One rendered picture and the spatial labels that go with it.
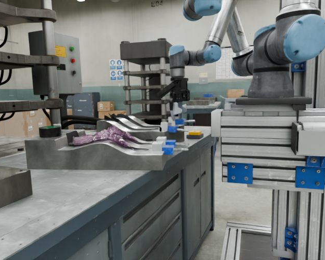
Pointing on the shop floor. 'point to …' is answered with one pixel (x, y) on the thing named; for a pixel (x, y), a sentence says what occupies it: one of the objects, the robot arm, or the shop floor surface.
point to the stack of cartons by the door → (107, 107)
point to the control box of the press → (66, 53)
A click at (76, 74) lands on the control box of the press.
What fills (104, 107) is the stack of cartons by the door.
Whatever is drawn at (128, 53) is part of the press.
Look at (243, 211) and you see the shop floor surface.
